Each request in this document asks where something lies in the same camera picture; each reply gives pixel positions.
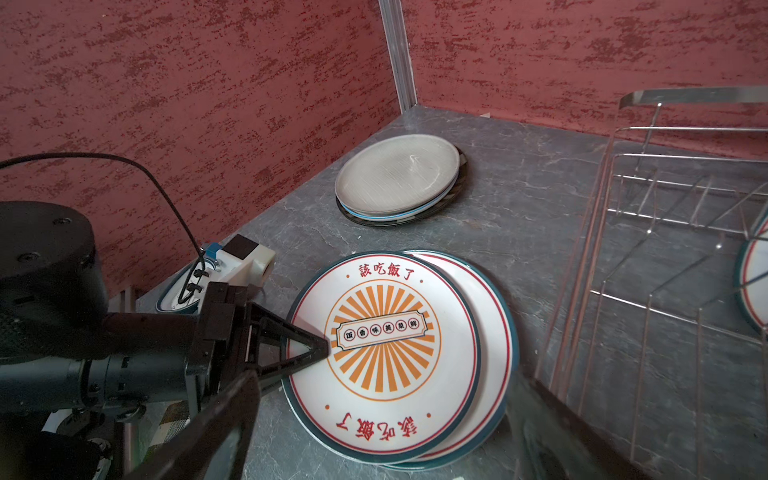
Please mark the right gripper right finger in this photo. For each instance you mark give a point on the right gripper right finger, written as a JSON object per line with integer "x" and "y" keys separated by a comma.
{"x": 555, "y": 443}

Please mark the orange striped plate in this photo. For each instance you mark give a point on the orange striped plate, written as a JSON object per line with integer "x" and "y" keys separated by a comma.
{"x": 750, "y": 277}
{"x": 404, "y": 360}

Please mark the orange striped front plate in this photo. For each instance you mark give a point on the orange striped front plate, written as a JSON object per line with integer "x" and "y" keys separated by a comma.
{"x": 404, "y": 360}

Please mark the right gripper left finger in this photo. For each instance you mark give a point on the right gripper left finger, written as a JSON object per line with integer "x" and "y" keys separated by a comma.
{"x": 214, "y": 445}

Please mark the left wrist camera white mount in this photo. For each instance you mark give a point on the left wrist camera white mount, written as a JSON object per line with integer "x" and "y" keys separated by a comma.
{"x": 240, "y": 262}

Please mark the plaid glasses case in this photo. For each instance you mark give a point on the plaid glasses case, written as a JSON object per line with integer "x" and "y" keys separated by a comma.
{"x": 163, "y": 421}

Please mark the green alarm clock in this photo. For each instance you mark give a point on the green alarm clock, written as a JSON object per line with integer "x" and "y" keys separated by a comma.
{"x": 184, "y": 294}

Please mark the wire dish rack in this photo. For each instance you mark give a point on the wire dish rack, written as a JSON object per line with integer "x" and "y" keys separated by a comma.
{"x": 647, "y": 344}

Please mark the plain cream white plate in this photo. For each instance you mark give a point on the plain cream white plate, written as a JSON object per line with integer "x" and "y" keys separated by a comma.
{"x": 398, "y": 174}

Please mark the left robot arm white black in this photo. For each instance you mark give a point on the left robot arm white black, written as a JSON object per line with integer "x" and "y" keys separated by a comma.
{"x": 62, "y": 348}

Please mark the dark striped rim plate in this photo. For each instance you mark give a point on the dark striped rim plate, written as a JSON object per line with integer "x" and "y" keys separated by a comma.
{"x": 432, "y": 210}

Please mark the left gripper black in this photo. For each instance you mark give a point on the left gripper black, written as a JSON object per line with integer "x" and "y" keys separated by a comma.
{"x": 229, "y": 332}

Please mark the left corner aluminium post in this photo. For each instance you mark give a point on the left corner aluminium post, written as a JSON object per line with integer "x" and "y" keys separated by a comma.
{"x": 394, "y": 25}

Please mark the red patterned plate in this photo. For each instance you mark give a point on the red patterned plate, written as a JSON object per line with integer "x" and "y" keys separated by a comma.
{"x": 500, "y": 358}

